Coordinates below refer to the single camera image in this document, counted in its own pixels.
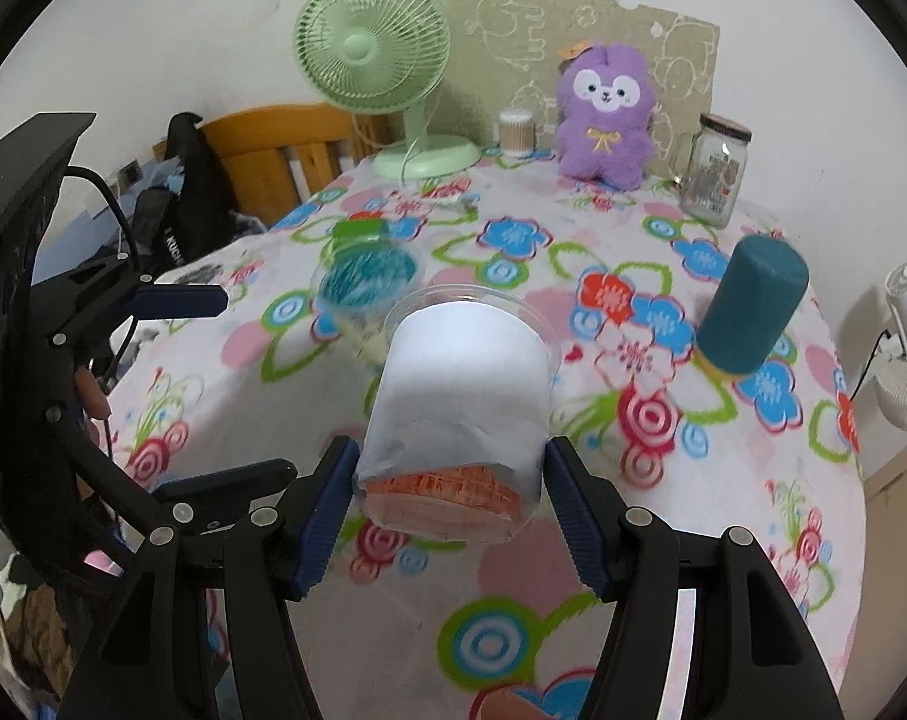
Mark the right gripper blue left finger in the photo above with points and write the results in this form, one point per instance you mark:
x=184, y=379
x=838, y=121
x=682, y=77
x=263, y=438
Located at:
x=178, y=301

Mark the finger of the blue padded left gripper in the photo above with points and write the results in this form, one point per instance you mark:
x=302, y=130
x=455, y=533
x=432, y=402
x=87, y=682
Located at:
x=326, y=520

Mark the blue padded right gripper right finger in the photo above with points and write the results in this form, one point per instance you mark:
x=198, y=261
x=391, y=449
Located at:
x=628, y=557

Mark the clear cup with white sleeve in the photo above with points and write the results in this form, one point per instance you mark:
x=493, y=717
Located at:
x=456, y=436

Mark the clear cup with teal pattern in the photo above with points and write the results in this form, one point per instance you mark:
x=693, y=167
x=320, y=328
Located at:
x=357, y=284

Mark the teal cylindrical cup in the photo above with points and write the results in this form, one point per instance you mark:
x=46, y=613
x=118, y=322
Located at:
x=757, y=296

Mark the black bag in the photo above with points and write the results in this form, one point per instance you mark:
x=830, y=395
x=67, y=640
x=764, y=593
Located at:
x=187, y=211

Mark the wooden chair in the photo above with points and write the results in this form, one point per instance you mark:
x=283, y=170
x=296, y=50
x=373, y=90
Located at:
x=278, y=156

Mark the green tape roll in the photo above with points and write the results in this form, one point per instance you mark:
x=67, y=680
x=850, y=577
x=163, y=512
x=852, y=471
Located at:
x=362, y=229

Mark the green desk fan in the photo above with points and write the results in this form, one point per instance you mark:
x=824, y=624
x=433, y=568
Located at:
x=384, y=57

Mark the glass mason jar mug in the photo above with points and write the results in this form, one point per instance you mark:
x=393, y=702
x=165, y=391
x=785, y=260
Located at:
x=709, y=168

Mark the cotton swab container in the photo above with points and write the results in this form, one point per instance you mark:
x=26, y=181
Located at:
x=516, y=133

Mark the purple plush toy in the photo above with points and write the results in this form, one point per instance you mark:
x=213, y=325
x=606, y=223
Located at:
x=606, y=103

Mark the green patterned wall mat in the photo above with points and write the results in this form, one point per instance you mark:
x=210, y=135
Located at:
x=507, y=54

